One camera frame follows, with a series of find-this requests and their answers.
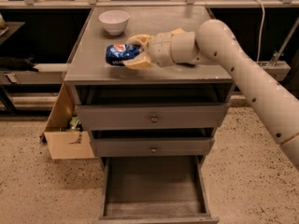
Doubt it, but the cardboard box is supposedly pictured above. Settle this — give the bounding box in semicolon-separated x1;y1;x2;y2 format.
41;84;94;160

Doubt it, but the black cloth on shelf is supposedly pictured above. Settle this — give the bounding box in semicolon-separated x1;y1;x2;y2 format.
0;57;37;72

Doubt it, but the green item in box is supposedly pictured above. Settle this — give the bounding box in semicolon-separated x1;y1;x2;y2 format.
67;117;82;132

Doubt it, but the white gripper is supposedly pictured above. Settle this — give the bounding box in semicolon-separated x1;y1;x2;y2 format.
123;33;174;69

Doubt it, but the grey drawer cabinet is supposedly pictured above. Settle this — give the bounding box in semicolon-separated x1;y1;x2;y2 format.
64;5;245;224

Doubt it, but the yellow sponge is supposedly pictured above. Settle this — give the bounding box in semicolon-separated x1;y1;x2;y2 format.
170;28;186;35

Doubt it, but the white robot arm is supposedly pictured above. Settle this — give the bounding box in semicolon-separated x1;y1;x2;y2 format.
125;20;299;169

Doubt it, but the grey middle drawer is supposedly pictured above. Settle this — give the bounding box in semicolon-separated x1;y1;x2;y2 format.
91;137;215;157

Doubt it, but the white ceramic bowl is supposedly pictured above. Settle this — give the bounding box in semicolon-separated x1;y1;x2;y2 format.
99;10;129;35

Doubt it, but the white cable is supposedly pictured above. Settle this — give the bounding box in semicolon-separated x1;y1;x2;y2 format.
255;0;266;63

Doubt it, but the grey open bottom drawer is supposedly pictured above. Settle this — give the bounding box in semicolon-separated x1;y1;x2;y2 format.
93;156;219;224

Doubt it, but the grey top drawer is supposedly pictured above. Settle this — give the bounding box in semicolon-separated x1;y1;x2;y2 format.
76;104;228;130

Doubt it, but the blue pepsi can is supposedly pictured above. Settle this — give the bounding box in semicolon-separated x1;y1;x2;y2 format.
105;44;142;66

